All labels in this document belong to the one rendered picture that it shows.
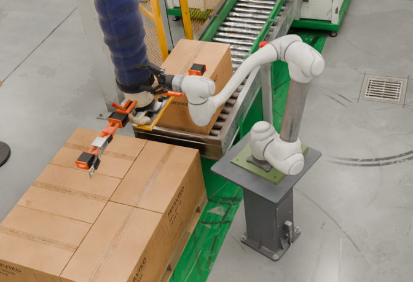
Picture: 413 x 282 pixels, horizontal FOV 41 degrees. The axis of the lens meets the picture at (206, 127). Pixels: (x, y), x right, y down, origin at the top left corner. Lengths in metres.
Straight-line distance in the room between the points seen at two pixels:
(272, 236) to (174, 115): 1.07
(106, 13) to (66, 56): 3.32
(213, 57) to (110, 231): 1.43
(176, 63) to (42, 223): 1.43
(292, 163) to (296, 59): 0.60
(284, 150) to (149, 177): 1.07
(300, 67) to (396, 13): 3.61
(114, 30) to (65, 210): 1.30
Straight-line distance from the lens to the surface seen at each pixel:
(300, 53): 2.86
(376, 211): 4.21
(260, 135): 3.22
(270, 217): 3.63
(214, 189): 4.35
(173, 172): 3.76
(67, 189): 3.87
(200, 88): 2.72
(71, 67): 6.06
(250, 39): 4.98
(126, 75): 3.20
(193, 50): 4.15
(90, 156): 3.02
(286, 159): 3.11
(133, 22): 3.03
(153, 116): 3.36
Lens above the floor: 3.19
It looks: 41 degrees down
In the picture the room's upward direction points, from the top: 9 degrees counter-clockwise
